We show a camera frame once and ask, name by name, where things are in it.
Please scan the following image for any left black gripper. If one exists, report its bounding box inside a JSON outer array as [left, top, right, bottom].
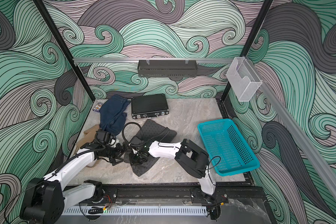
[[103, 141, 132, 164]]

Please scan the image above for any grey polka dot skirt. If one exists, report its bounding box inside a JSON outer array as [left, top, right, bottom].
[[122, 119, 177, 177]]

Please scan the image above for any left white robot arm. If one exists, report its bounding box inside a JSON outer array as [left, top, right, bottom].
[[20, 131, 126, 224]]

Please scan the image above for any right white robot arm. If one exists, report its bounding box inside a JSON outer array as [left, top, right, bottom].
[[128, 139, 216, 196]]

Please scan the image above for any tan brown skirt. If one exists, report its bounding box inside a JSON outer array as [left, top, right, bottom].
[[73, 124, 99, 154]]

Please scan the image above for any dark blue denim skirt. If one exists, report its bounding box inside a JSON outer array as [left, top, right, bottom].
[[99, 95, 131, 136]]

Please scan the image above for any purple card box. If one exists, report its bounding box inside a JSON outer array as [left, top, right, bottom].
[[92, 102, 104, 113]]

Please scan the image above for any black hard case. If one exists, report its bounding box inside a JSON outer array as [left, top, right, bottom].
[[131, 94, 169, 119]]

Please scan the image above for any teal plastic basket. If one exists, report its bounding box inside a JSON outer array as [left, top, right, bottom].
[[197, 119, 260, 176]]

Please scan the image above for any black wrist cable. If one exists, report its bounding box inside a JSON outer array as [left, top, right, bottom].
[[121, 121, 171, 147]]

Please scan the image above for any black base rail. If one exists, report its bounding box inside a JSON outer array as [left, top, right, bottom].
[[55, 183, 267, 203]]

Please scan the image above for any white slotted cable duct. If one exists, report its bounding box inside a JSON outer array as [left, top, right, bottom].
[[63, 205, 207, 216]]

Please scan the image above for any aluminium back rail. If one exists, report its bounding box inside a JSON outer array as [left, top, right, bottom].
[[73, 57, 234, 64]]

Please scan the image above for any grey perforated wall shelf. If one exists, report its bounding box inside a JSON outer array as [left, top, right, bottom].
[[137, 60, 198, 78]]

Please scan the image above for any clear mesh wall holder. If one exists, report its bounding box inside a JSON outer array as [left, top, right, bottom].
[[226, 57, 262, 102]]

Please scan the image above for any black left corner post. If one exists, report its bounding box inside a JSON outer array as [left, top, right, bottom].
[[33, 0, 96, 102]]

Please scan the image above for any black corner post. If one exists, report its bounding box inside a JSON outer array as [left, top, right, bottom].
[[33, 0, 96, 102], [220, 0, 273, 102]]

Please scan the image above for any aluminium side rail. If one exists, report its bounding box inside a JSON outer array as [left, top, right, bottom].
[[247, 59, 336, 201]]

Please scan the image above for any black right corner post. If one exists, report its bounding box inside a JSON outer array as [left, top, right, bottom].
[[220, 0, 273, 102]]

